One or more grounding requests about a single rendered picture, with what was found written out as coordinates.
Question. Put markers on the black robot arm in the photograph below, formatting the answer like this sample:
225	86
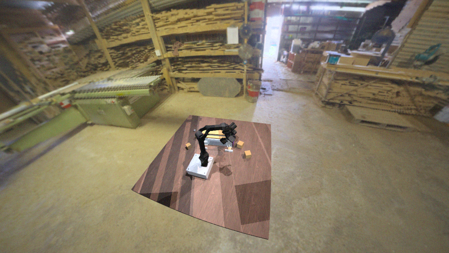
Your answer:
204	156

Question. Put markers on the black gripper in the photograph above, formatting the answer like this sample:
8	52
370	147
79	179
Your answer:
224	140

